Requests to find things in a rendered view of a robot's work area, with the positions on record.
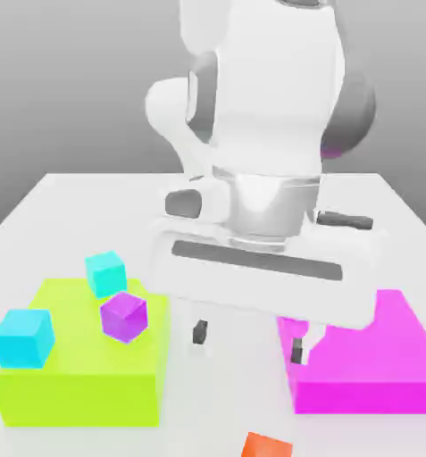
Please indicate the small sky blue cube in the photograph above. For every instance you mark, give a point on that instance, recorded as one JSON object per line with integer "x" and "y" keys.
{"x": 23, "y": 339}

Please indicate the large magenta box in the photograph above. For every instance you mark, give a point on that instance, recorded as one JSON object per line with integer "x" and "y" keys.
{"x": 369, "y": 360}

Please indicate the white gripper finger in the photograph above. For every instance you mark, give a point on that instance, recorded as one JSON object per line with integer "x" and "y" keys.
{"x": 297, "y": 351}
{"x": 199, "y": 332}

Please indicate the small orange cube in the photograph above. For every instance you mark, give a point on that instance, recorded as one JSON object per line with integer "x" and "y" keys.
{"x": 266, "y": 446}

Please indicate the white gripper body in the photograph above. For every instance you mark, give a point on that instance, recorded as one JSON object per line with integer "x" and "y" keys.
{"x": 262, "y": 289}

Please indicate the large lime green box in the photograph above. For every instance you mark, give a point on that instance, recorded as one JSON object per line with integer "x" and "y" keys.
{"x": 91, "y": 375}

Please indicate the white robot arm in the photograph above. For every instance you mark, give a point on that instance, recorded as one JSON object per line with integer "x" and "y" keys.
{"x": 269, "y": 89}

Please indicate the small purple cube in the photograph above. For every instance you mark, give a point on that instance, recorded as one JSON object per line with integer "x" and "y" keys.
{"x": 123, "y": 317}

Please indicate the small turquoise cube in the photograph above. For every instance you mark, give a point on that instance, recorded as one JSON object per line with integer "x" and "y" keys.
{"x": 105, "y": 273}

